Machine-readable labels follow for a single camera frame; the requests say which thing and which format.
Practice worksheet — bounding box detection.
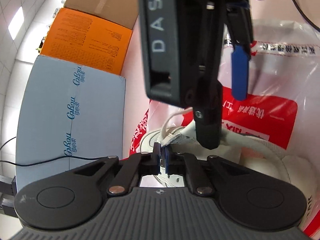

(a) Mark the orange cardboard box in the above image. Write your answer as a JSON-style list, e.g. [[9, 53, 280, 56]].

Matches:
[[40, 8, 132, 75]]

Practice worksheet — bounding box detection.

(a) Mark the brown cardboard box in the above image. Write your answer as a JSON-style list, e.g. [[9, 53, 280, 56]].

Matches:
[[64, 0, 138, 29]]

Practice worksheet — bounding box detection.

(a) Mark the white sneaker with stripes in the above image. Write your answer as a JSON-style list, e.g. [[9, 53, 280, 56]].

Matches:
[[139, 121, 317, 195]]

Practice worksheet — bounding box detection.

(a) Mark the light blue cardboard box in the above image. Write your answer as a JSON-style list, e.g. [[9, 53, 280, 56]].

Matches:
[[16, 56, 126, 189]]

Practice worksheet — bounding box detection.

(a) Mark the black power strip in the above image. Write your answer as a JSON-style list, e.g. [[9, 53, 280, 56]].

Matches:
[[0, 175, 17, 218]]

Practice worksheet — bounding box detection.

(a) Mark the white shoelace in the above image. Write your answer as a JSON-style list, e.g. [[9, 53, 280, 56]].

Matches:
[[159, 107, 194, 147]]

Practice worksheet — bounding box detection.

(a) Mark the red white plastic bag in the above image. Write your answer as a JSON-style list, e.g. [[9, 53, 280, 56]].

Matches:
[[130, 20, 319, 239]]

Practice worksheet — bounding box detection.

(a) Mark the black power cable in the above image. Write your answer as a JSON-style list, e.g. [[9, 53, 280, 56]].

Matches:
[[0, 136, 111, 168]]

